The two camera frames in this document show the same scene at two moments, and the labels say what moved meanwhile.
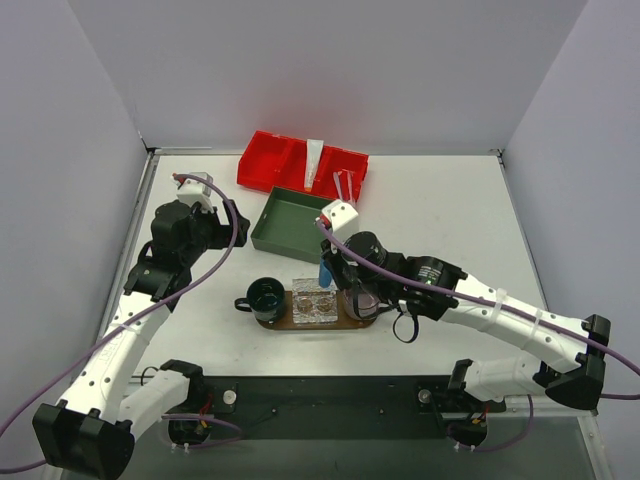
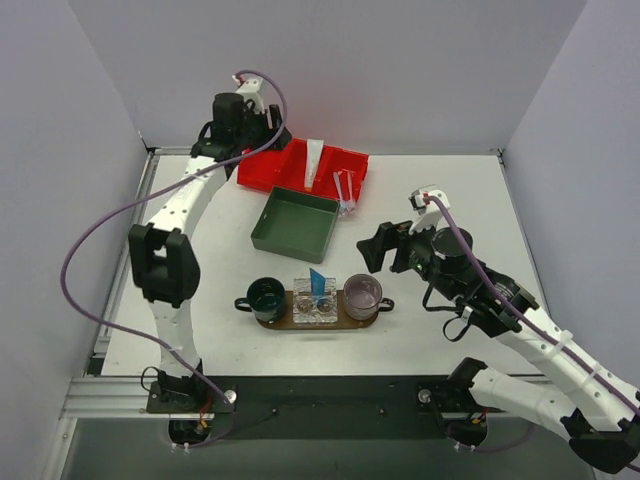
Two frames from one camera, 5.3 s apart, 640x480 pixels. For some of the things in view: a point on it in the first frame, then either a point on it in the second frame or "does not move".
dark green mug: x=265 y=297 does not move
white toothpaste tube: x=313 y=155 does not move
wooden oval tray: x=286 y=321 does not move
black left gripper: x=215 y=226 to x=272 y=130
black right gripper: x=337 y=265 to x=400 y=245
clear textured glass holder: x=313 y=303 does not move
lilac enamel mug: x=360 y=306 does not move
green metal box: x=286 y=225 does not move
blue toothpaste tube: x=325 y=276 to x=318 y=286
